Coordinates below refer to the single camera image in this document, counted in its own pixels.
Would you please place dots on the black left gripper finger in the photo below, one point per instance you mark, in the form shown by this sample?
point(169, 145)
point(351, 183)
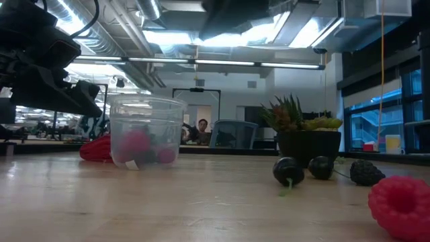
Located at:
point(67, 97)

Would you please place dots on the blackberry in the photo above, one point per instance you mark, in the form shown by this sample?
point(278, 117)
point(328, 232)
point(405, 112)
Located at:
point(366, 173)

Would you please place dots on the clear plastic tub container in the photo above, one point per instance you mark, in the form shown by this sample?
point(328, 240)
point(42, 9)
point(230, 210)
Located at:
point(148, 114)

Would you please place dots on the person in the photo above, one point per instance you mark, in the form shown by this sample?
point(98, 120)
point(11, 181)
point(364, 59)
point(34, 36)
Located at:
point(202, 127)

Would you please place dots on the folded red cloth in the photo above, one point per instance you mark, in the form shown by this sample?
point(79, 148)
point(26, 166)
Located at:
point(97, 151)

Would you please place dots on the black table frame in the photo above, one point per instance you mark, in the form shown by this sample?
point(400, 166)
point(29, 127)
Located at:
point(228, 152)

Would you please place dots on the red strawberry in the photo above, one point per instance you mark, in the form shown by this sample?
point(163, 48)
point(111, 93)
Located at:
point(136, 142)

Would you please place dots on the black stand frame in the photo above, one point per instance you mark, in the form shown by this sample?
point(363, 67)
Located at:
point(196, 89)

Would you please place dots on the succulents in black pot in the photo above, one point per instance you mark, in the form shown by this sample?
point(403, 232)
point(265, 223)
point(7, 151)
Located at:
point(307, 148)

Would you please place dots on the long ceiling light bar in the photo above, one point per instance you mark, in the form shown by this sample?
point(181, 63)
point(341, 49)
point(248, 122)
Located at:
point(225, 62)

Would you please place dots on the large pink raspberry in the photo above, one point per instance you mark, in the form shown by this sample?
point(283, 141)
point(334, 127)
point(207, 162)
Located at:
point(401, 206)

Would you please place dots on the grey office chair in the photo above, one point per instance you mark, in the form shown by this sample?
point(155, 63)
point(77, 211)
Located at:
point(236, 134)

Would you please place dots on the yellow container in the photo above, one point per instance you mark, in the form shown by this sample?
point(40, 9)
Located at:
point(393, 144)

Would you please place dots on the small red container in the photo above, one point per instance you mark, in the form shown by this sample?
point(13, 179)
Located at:
point(368, 147)

